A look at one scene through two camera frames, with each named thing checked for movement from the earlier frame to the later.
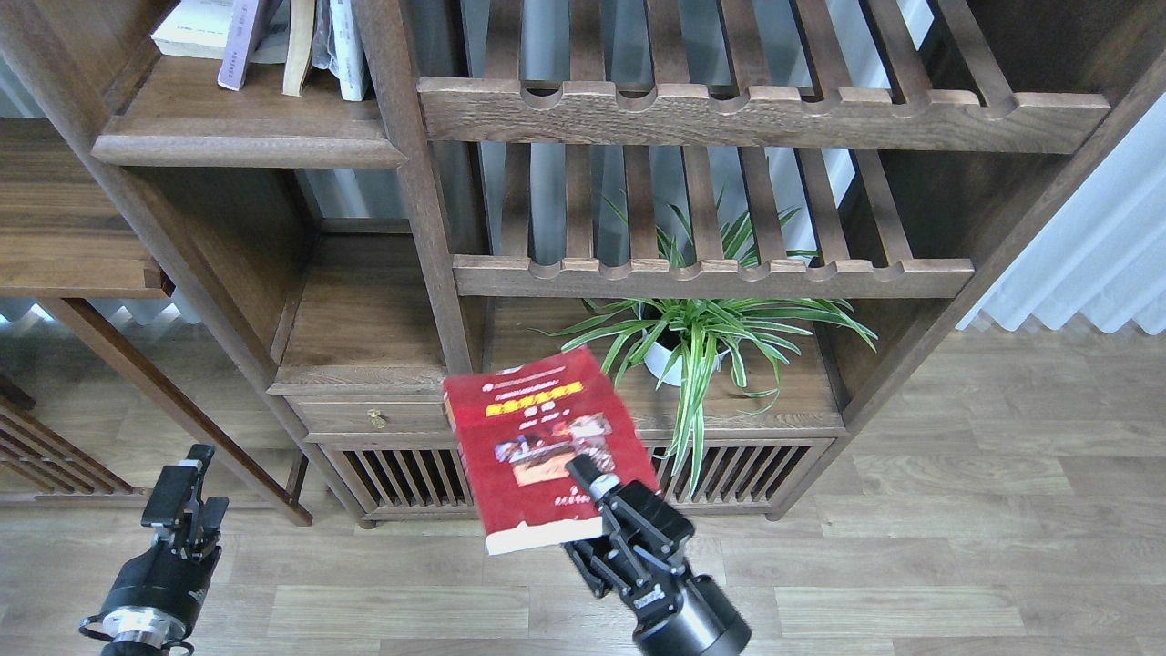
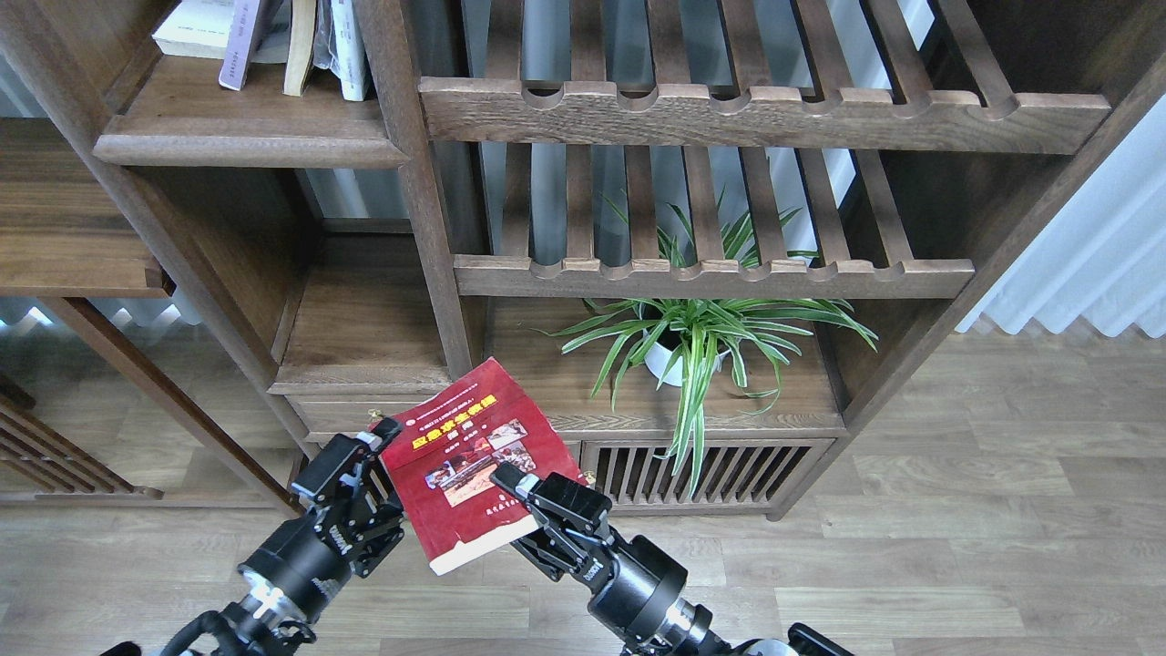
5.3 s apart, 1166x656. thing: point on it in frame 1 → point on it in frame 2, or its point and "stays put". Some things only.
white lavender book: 233,64 stays put
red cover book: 518,424 → 439,464
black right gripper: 636,557 → 635,587
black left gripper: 161,589 → 355,520
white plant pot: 658,356 stays put
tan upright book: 300,46 stays put
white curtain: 1103,253 stays put
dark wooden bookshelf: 765,217 stays put
